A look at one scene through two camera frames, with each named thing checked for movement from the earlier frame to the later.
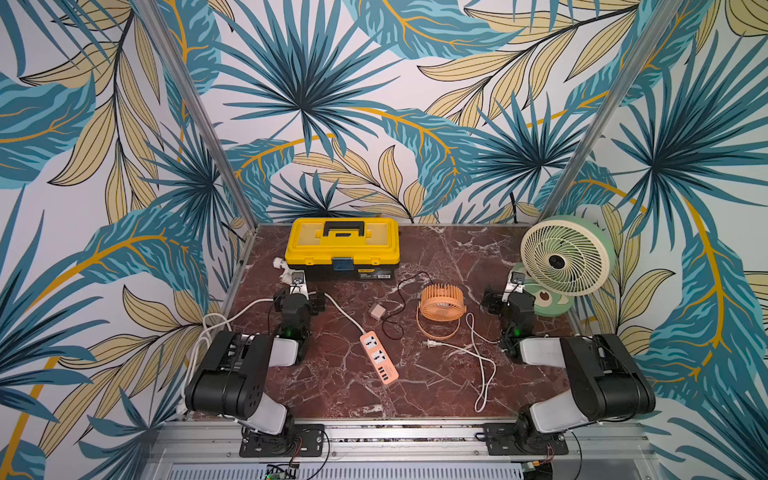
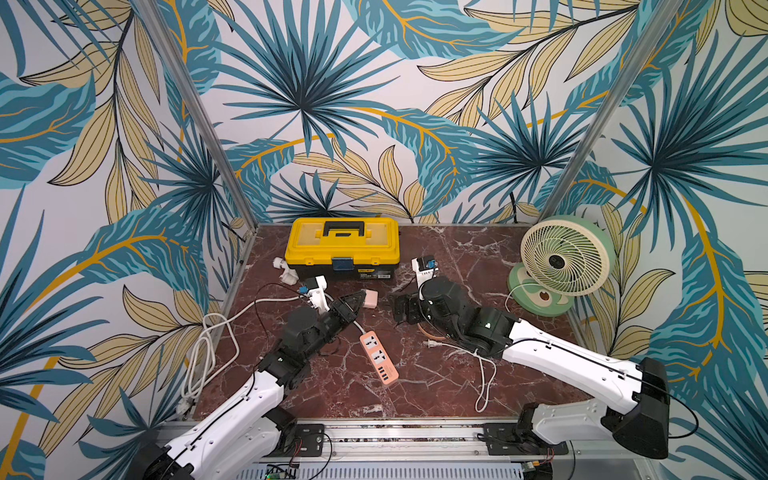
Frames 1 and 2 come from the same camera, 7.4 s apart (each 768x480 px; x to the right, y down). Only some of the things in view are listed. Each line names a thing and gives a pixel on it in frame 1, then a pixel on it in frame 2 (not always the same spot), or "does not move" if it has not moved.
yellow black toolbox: [343, 248] does not move
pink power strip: [380, 360] does not move
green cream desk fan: [565, 257] does not move
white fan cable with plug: [430, 342] does not move
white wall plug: [287, 274] does not move
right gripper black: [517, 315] → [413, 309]
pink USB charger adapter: [378, 312] → [371, 299]
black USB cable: [401, 307] → [257, 311]
